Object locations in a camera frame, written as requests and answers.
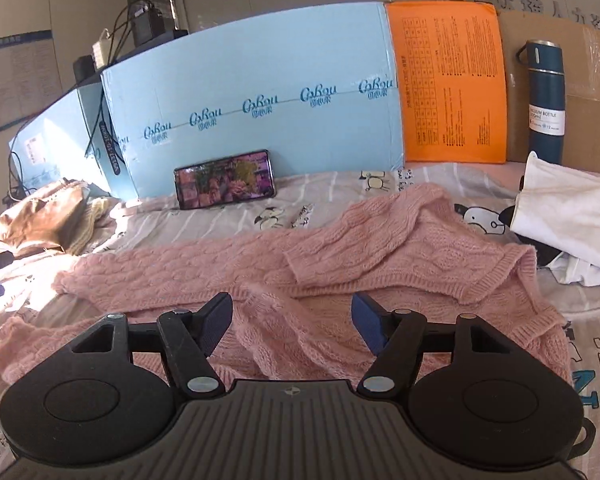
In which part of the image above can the black power adapter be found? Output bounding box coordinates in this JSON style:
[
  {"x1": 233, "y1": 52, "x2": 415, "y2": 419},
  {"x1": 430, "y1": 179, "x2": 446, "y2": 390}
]
[{"x1": 131, "y1": 2, "x2": 177, "y2": 47}]

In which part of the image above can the brown cardboard box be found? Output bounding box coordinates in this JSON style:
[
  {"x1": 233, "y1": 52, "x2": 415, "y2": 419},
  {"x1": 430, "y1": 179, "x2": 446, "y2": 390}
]
[{"x1": 495, "y1": 9, "x2": 600, "y2": 177}]

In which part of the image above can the pink knitted sweater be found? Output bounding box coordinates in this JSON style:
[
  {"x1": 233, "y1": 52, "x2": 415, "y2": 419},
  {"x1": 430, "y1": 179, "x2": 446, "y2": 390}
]
[{"x1": 0, "y1": 182, "x2": 573, "y2": 386}]

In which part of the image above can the black cable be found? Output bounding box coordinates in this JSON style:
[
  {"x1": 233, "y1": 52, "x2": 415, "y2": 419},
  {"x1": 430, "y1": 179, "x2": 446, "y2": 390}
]
[{"x1": 82, "y1": 67, "x2": 112, "y2": 161}]

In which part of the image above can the dark blue vacuum bottle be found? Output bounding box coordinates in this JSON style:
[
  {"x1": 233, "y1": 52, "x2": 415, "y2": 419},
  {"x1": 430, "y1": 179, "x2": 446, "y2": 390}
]
[{"x1": 516, "y1": 39, "x2": 567, "y2": 166}]

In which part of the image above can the white wall chart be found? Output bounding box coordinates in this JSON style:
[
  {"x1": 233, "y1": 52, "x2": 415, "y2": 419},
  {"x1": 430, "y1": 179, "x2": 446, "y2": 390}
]
[{"x1": 0, "y1": 37, "x2": 63, "y2": 137}]

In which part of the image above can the white cloth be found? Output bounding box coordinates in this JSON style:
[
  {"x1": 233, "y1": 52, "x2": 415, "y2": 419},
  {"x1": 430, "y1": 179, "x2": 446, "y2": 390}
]
[{"x1": 509, "y1": 151, "x2": 600, "y2": 287}]

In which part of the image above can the smartphone with lit screen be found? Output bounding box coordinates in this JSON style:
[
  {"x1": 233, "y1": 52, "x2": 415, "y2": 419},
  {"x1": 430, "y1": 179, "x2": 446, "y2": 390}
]
[{"x1": 173, "y1": 149, "x2": 277, "y2": 211}]

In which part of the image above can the cream knitted cloth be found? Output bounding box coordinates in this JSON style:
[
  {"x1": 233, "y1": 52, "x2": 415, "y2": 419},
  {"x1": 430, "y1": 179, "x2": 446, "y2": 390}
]
[{"x1": 67, "y1": 196, "x2": 123, "y2": 257}]

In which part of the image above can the orange printed envelope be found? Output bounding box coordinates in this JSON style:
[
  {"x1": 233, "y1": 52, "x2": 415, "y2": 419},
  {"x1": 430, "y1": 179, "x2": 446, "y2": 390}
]
[{"x1": 384, "y1": 0, "x2": 509, "y2": 165}]

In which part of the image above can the brown garment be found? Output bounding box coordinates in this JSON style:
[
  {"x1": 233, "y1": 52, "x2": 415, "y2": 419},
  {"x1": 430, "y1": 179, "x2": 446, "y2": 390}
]
[{"x1": 0, "y1": 179, "x2": 91, "y2": 257}]

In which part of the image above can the large light blue cardboard box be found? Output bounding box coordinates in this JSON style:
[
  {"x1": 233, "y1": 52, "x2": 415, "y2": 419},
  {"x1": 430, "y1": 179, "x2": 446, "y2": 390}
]
[{"x1": 100, "y1": 1, "x2": 406, "y2": 200}]

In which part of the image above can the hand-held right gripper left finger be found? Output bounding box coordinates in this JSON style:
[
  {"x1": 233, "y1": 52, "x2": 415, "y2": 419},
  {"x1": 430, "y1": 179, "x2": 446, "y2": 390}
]
[{"x1": 62, "y1": 292, "x2": 232, "y2": 398}]

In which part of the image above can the grey striped cartoon bed sheet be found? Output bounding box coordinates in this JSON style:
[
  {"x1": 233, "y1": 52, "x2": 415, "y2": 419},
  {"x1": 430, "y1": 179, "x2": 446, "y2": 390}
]
[{"x1": 0, "y1": 162, "x2": 600, "y2": 480}]

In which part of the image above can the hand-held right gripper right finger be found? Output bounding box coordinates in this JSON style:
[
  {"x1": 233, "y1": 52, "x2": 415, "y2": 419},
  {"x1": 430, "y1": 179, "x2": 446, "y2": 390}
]
[{"x1": 351, "y1": 293, "x2": 516, "y2": 398}]

